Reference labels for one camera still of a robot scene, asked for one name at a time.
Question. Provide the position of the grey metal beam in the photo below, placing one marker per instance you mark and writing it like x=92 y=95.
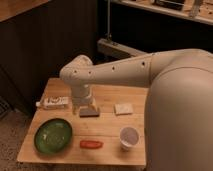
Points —
x=116 y=50

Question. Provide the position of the orange carrot toy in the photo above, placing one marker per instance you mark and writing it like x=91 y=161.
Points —
x=90 y=144

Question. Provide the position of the wooden side table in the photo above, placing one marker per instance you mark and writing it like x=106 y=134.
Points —
x=104 y=128

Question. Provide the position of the dark grey eraser block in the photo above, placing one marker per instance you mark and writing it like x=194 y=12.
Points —
x=88 y=112

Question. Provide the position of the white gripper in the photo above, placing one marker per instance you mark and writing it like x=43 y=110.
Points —
x=82 y=97

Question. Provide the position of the metal vertical pole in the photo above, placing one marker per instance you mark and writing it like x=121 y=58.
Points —
x=108 y=20

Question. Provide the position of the white tube package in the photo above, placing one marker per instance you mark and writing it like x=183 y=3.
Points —
x=53 y=102

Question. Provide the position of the wooden shelf with clutter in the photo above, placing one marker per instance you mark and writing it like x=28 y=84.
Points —
x=194 y=10

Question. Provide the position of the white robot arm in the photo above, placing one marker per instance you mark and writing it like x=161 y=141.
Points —
x=178 y=119

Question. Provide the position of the beige sponge square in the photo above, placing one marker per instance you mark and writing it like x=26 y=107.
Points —
x=123 y=109

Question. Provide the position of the green ceramic bowl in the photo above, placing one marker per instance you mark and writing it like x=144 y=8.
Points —
x=53 y=136

